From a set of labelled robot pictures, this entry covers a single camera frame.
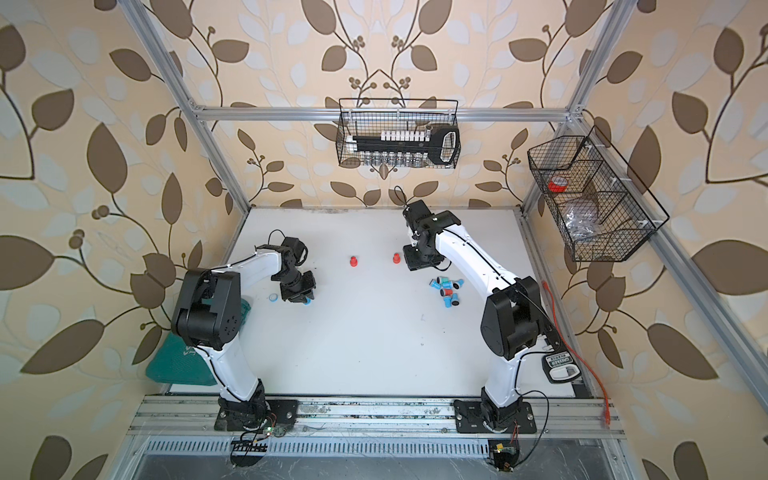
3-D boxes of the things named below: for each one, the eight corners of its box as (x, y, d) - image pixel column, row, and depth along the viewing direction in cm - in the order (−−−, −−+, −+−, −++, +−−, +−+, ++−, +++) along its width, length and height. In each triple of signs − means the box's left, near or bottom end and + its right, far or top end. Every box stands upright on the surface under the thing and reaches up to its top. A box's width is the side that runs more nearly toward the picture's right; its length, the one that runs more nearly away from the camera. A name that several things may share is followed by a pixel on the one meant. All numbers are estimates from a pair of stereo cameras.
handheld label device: (547, 382, 81) (551, 380, 80) (538, 352, 87) (541, 350, 85) (581, 382, 81) (584, 380, 80) (570, 352, 87) (573, 350, 85)
